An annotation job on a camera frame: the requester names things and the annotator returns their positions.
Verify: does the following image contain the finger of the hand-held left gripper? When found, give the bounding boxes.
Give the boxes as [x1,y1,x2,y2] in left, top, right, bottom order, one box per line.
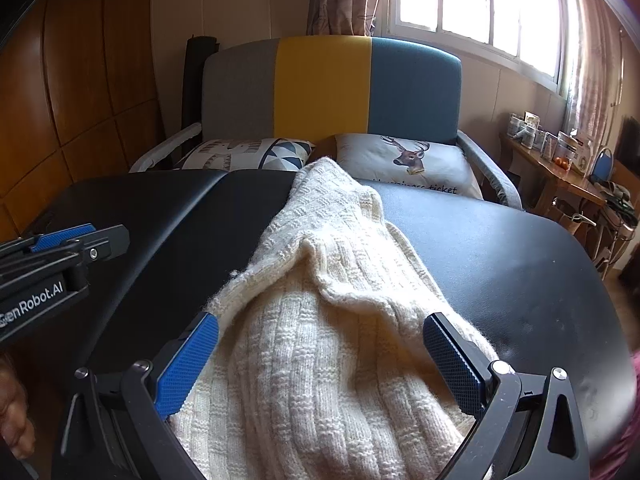
[45,225,131,291]
[0,223,97,261]

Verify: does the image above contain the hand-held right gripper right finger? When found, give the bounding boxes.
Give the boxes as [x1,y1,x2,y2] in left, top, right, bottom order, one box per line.
[422,312,591,480]

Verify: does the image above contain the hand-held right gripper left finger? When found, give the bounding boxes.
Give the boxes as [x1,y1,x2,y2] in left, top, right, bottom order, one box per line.
[52,311,221,480]

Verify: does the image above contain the white knit sweater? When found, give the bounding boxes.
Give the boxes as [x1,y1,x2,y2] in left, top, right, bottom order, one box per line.
[167,156,501,480]

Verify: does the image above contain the person's left hand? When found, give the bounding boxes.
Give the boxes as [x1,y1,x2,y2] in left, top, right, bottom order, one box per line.
[0,355,36,461]

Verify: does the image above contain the wooden wardrobe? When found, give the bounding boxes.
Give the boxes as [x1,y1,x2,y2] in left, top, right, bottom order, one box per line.
[0,0,166,246]

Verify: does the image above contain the triangle pattern pillow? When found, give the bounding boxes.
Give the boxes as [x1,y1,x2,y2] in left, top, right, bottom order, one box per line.
[174,137,317,171]

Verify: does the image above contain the pink bed cover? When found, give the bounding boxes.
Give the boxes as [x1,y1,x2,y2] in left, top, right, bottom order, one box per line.
[590,352,640,480]

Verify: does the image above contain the brown shopping bag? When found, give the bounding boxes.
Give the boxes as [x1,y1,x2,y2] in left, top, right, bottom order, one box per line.
[552,199,598,235]

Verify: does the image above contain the wooden side table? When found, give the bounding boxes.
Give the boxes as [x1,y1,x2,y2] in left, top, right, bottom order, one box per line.
[500,132,608,246]

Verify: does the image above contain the deer print pillow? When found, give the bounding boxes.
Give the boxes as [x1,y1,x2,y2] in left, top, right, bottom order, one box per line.
[334,132,483,198]

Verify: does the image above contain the white carton box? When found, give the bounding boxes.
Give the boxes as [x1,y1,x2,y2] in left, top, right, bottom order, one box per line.
[571,142,594,173]

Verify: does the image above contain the row of small jars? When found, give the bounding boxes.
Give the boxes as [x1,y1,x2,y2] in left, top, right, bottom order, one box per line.
[507,112,548,151]

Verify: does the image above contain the round milk powder tin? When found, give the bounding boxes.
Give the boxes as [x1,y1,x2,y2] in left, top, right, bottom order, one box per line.
[556,131,581,161]

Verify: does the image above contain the blue folding chair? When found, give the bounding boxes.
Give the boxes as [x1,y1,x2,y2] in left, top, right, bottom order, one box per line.
[592,146,615,186]

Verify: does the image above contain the grey yellow blue sofa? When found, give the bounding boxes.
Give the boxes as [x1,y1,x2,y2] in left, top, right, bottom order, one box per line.
[129,35,526,211]

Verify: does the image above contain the black television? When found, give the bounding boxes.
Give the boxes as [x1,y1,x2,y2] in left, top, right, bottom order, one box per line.
[615,115,640,176]

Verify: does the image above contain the barred window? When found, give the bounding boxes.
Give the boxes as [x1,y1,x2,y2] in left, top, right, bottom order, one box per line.
[387,0,571,86]

